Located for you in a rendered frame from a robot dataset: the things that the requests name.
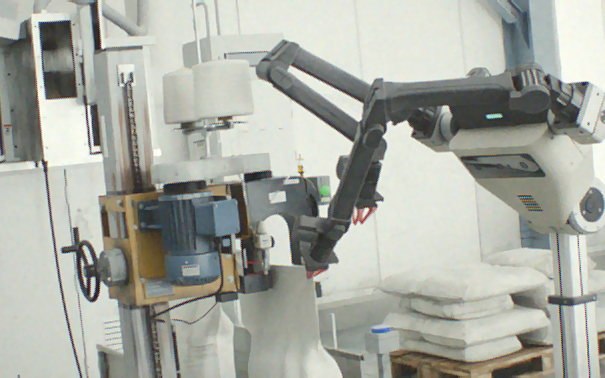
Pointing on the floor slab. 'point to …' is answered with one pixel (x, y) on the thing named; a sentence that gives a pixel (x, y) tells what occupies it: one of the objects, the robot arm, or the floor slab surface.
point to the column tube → (115, 176)
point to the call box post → (384, 365)
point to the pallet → (411, 361)
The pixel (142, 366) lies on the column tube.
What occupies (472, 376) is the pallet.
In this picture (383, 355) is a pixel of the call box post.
